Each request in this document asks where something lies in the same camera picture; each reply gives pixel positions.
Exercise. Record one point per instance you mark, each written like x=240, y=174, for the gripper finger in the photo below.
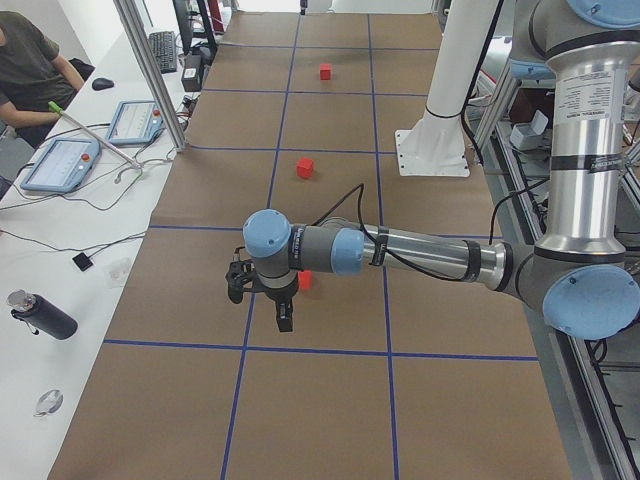
x=285, y=317

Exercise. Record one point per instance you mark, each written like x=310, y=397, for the black power adapter box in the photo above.
x=191, y=77

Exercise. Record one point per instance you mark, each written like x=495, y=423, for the white stick green tip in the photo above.
x=56, y=109

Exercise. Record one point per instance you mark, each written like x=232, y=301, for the black keyboard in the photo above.
x=163, y=48

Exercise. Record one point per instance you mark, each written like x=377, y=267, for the black water bottle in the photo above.
x=41, y=315

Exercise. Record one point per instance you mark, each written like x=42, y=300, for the blue teach pendant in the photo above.
x=63, y=166
x=135, y=123

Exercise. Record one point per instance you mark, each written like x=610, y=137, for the small black square pad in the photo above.
x=82, y=261

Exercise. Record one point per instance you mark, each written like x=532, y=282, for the red block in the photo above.
x=325, y=71
x=305, y=280
x=305, y=168

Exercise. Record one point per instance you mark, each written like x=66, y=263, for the near blue teach pendant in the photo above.
x=63, y=166

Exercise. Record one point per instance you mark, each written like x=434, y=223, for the black computer mouse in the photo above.
x=101, y=83

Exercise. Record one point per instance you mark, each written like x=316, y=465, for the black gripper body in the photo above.
x=279, y=293

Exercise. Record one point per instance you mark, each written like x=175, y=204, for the far blue teach pendant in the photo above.
x=135, y=123

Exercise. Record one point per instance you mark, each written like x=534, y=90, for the aluminium frame post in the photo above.
x=135, y=32

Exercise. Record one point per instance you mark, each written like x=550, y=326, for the seated person in green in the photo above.
x=33, y=73

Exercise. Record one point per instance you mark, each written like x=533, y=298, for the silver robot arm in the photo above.
x=574, y=274

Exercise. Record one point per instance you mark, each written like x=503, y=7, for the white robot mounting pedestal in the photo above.
x=435, y=146

